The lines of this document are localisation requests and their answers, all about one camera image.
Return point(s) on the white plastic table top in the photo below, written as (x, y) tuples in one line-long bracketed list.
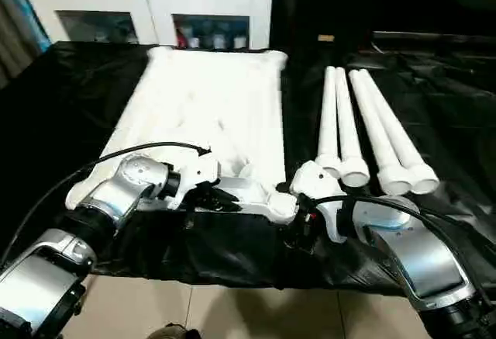
[(193, 114)]

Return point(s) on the white plastic table leg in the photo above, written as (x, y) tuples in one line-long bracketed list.
[(379, 141), (403, 141), (329, 122), (350, 153)]

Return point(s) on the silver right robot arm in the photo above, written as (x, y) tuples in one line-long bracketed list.
[(422, 253)]

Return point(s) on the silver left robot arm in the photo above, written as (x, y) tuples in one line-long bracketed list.
[(108, 195)]

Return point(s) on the black plastic mat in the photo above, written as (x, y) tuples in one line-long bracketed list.
[(58, 122)]

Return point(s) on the red bottle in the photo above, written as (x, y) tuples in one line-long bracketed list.
[(181, 36)]

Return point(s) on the small tan tag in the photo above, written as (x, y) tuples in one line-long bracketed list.
[(326, 38)]

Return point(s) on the white cabinet with glass doors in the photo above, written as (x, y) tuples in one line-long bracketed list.
[(147, 1)]

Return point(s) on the black flat panel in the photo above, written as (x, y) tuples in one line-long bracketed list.
[(434, 37)]

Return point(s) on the grey and blue curtain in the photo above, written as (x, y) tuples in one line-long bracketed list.
[(19, 32)]

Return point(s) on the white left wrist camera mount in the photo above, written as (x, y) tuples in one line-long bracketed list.
[(197, 176)]

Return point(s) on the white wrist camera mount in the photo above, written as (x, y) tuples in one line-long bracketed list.
[(314, 180), (197, 176)]

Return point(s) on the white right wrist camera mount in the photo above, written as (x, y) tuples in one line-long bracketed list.
[(314, 180)]

